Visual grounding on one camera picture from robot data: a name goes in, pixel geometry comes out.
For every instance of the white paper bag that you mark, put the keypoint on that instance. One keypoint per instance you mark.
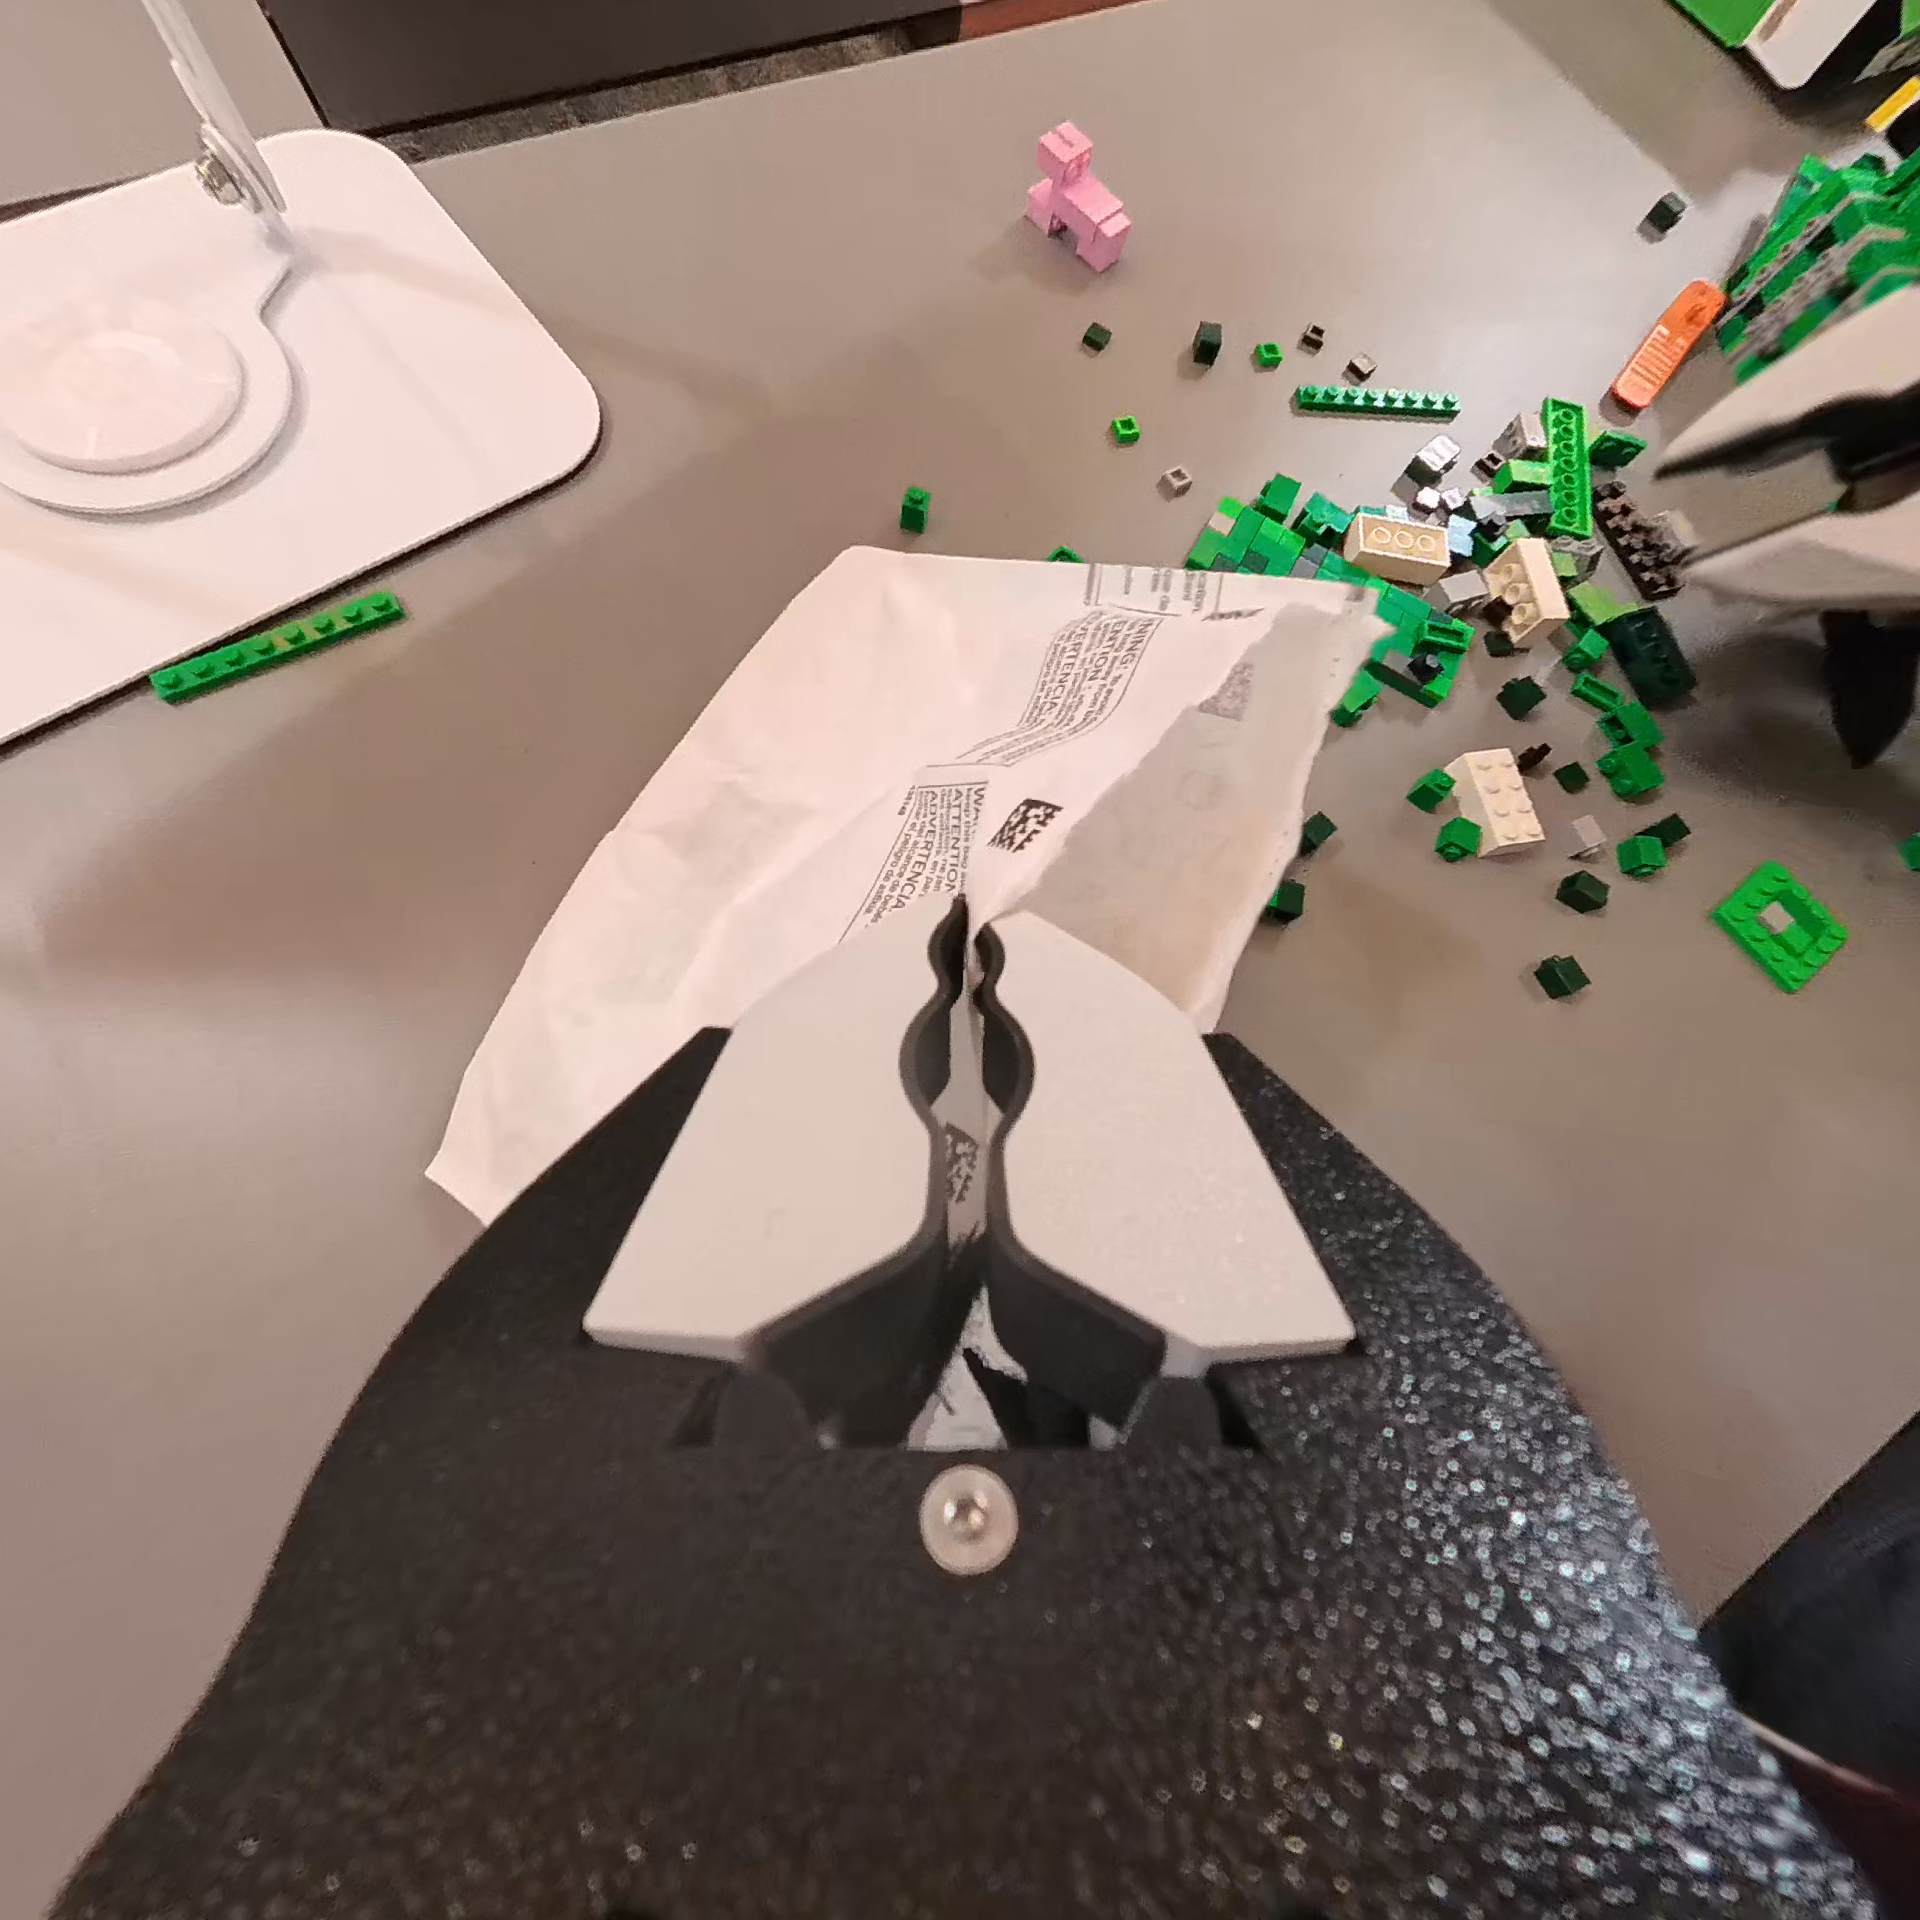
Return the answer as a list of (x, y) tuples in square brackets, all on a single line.
[(902, 720)]

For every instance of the pink pig figure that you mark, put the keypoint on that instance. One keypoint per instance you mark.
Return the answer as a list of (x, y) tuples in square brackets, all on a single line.
[(1077, 201)]

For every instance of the green toy box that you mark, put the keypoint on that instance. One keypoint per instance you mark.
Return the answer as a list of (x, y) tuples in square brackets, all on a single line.
[(1787, 23)]

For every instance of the green square frame plate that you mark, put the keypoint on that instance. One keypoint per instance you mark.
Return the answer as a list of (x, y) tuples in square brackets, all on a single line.
[(1741, 914)]

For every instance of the green mosaic brick plate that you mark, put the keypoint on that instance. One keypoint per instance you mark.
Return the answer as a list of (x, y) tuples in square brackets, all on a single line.
[(1267, 528)]

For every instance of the orange brick separator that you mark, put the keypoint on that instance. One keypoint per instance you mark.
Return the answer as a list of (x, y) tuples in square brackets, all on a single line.
[(1669, 341)]

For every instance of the bright green holed plate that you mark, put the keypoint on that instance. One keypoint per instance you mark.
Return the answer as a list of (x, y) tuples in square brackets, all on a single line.
[(1569, 465)]

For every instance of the grey desk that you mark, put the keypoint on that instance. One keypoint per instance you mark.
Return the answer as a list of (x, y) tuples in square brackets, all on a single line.
[(750, 300)]

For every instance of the cream upturned brick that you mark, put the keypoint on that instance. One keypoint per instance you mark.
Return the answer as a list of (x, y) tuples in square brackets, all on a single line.
[(1401, 543)]

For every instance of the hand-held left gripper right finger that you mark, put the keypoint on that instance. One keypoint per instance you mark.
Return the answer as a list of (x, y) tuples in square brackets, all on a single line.
[(1171, 1185)]

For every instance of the long green plate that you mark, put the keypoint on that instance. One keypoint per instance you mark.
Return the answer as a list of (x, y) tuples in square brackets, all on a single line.
[(278, 647), (1377, 399)]

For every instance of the person's leg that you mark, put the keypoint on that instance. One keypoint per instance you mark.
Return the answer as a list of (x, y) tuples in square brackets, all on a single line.
[(1830, 1650)]

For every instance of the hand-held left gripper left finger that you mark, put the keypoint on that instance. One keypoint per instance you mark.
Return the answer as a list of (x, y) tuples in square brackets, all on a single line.
[(764, 1185)]

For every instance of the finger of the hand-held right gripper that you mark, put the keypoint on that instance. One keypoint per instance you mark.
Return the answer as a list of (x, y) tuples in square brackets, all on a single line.
[(1800, 399), (1800, 559)]

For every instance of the white studded brick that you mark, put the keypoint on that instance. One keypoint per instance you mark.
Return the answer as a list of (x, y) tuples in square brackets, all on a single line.
[(1501, 797), (1524, 592)]

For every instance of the white booklet stand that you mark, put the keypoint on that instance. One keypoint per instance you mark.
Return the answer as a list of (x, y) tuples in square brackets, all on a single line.
[(451, 376)]

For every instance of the green brick model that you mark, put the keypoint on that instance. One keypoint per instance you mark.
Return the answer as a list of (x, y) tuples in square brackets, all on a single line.
[(1815, 253)]

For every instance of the black studded plate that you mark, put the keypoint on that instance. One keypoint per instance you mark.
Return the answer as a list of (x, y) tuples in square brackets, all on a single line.
[(1637, 537)]

